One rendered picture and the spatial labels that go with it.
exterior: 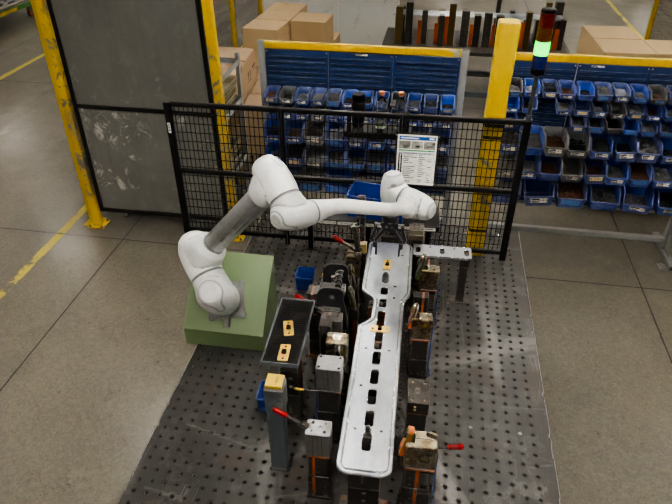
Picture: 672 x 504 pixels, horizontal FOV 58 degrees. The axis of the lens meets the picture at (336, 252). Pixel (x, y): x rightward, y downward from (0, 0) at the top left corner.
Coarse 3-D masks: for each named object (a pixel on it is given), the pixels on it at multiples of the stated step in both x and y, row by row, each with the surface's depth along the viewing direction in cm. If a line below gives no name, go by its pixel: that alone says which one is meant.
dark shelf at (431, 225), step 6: (306, 198) 342; (312, 198) 342; (438, 210) 331; (330, 216) 326; (336, 216) 326; (342, 216) 326; (348, 216) 326; (438, 216) 326; (318, 222) 325; (324, 222) 324; (330, 222) 324; (336, 222) 323; (342, 222) 323; (348, 222) 322; (354, 222) 322; (366, 222) 321; (372, 222) 321; (378, 222) 321; (402, 222) 321; (408, 222) 321; (414, 222) 321; (420, 222) 321; (426, 222) 321; (432, 222) 321; (438, 222) 321; (408, 228) 319; (426, 228) 318; (432, 228) 317; (438, 228) 317
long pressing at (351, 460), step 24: (408, 264) 295; (408, 288) 280; (360, 336) 253; (384, 336) 253; (360, 360) 242; (384, 360) 242; (360, 384) 231; (384, 384) 231; (360, 408) 221; (384, 408) 221; (360, 432) 213; (384, 432) 213; (360, 456) 204; (384, 456) 204
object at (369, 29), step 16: (288, 0) 850; (304, 0) 846; (320, 0) 843; (336, 0) 839; (352, 0) 836; (368, 0) 833; (384, 0) 829; (336, 16) 851; (352, 16) 848; (368, 16) 845; (384, 16) 841; (352, 32) 860; (368, 32) 857; (384, 32) 853
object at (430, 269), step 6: (426, 270) 284; (432, 270) 283; (438, 270) 283; (420, 276) 286; (426, 276) 285; (432, 276) 285; (438, 276) 284; (420, 282) 288; (426, 282) 287; (432, 282) 287; (438, 282) 287; (420, 288) 290; (426, 288) 289; (432, 288) 289; (438, 288) 290; (432, 294) 292; (432, 300) 294; (432, 306) 296; (432, 312) 297
